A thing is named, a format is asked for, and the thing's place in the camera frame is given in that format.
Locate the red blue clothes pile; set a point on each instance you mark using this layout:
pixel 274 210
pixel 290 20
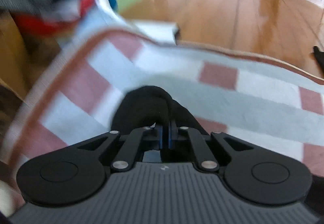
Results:
pixel 60 16

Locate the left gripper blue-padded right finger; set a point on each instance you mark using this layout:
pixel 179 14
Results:
pixel 176 134

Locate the black garment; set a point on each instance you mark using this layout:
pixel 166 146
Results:
pixel 150 105

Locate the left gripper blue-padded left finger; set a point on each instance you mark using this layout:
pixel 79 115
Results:
pixel 153 137

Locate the white flat box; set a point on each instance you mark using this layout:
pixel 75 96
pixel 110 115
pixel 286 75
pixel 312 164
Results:
pixel 160 31

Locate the checkered red white blanket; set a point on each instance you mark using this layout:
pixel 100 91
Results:
pixel 261 161

